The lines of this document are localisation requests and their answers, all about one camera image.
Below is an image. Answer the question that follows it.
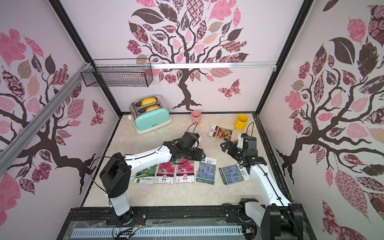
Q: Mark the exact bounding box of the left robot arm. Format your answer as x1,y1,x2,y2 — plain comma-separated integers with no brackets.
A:
99,132,206,225

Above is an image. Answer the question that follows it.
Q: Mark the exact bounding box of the hollyhock seed packet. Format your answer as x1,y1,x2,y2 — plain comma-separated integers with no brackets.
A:
155,162,175,185
176,159,195,184

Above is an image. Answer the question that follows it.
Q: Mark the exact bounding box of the toast slice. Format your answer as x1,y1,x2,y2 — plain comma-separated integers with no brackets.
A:
141,97,157,107
146,105,161,113

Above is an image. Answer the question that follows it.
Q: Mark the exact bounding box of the pink cup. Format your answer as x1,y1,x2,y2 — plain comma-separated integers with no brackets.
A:
191,110,202,125

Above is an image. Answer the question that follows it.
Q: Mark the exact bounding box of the green gourd seed packet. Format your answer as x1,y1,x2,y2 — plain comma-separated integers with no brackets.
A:
134,165,158,184

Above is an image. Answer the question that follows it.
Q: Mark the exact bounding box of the yellow mug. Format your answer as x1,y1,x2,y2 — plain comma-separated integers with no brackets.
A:
235,114,249,130

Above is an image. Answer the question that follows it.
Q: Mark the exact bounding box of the white slotted cable duct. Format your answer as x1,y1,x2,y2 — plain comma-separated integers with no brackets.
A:
67,226,244,240

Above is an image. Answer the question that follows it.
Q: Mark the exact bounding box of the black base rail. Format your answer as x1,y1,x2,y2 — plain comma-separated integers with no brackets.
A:
56,203,317,240

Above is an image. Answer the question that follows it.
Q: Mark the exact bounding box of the black wire basket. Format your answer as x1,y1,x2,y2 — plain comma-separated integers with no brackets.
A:
81,57,155,88

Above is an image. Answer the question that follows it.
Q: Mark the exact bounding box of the toast slice front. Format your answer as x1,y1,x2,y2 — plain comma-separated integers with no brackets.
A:
146,105,161,113

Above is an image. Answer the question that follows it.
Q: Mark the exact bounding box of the toast slice rear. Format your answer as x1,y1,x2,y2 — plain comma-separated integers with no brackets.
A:
141,97,157,107

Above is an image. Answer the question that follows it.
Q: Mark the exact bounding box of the aluminium rail left wall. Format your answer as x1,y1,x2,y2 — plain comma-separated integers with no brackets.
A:
1,63,91,174

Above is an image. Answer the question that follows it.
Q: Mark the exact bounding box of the lavender seed packet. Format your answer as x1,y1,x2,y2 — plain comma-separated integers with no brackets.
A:
196,158,217,185
219,164,250,185

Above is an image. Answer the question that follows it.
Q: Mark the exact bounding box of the mint green toaster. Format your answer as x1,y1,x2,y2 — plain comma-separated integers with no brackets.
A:
129,95,172,134

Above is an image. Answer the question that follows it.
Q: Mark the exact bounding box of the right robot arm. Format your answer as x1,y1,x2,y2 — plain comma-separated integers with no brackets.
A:
220,134,304,240

